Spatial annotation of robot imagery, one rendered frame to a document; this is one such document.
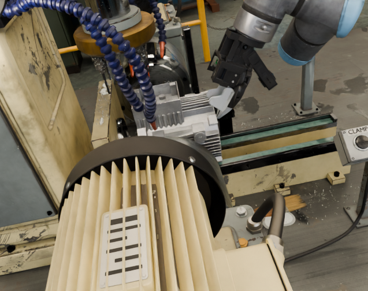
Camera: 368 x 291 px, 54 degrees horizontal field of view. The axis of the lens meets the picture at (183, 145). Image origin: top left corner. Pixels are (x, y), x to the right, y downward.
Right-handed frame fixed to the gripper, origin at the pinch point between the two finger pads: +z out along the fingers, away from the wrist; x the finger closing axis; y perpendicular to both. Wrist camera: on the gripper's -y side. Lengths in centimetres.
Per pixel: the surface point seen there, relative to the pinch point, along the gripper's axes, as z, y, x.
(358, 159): -8.3, -22.7, 21.3
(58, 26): 101, 68, -310
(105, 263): -15, 30, 59
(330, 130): 0.1, -38.4, -8.9
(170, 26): -3, 9, -50
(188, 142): -0.2, 11.8, 17.0
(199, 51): 79, -80, -302
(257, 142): 10.5, -18.6, -9.0
